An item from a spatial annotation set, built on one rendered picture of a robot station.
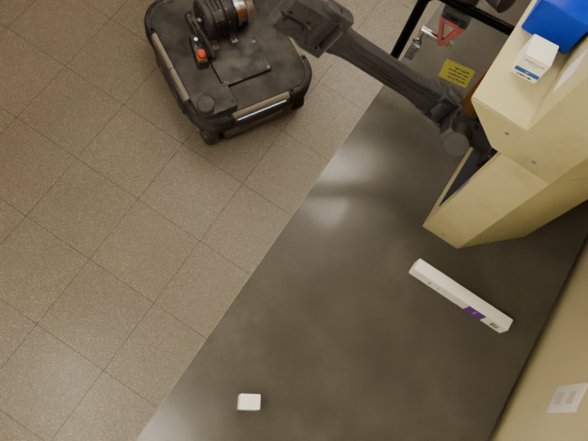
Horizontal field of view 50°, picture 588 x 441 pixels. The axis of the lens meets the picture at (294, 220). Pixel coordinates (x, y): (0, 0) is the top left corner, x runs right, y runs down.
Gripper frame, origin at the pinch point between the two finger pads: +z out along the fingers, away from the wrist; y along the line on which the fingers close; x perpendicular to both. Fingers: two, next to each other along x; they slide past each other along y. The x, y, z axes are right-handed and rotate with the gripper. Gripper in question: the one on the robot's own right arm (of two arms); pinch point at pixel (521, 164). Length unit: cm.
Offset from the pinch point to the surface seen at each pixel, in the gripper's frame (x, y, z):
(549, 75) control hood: -31.6, -2.5, -13.6
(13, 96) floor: 132, -14, -160
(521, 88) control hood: -31.2, -8.3, -17.1
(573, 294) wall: 20.7, -10.4, 34.7
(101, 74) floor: 129, 15, -137
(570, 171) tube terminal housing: -29.3, -16.3, -1.5
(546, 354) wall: 20.1, -29.3, 33.7
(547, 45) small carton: -37.3, -2.3, -18.1
